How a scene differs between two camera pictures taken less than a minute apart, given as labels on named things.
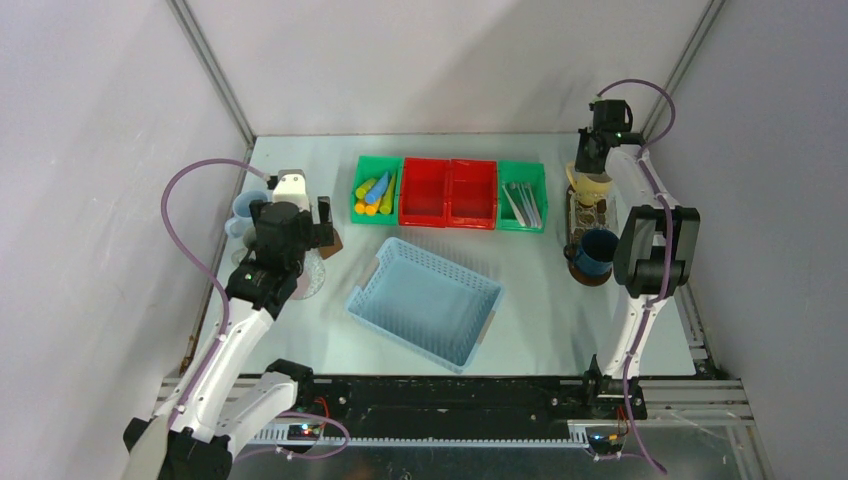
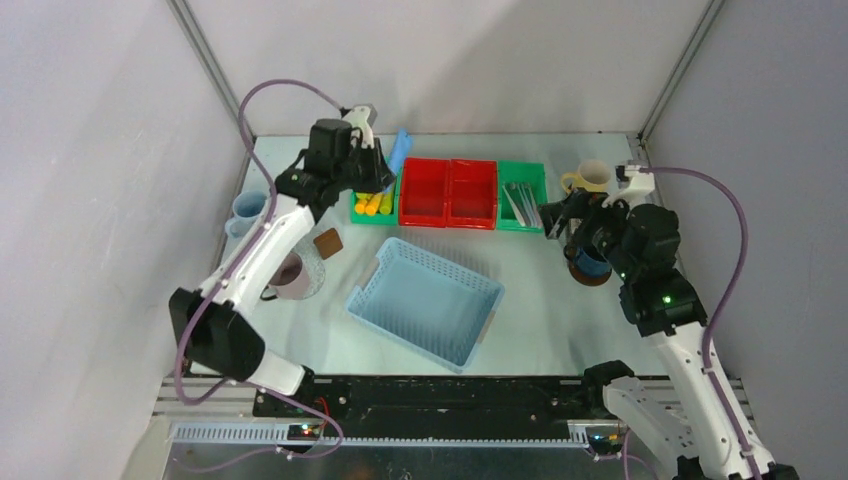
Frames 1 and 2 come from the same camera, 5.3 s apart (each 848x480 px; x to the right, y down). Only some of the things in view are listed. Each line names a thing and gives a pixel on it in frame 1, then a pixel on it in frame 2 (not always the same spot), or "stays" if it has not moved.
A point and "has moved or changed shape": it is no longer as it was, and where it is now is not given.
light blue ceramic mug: x=243 y=219 stays
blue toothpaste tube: x=376 y=191 has moved or changed shape
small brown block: x=329 y=251 stays
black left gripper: x=325 y=234 → x=381 y=176
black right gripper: x=581 y=164 → x=579 y=203
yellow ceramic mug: x=588 y=187 stays
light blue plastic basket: x=435 y=307 stays
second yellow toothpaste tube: x=372 y=209 stays
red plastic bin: x=449 y=193 stays
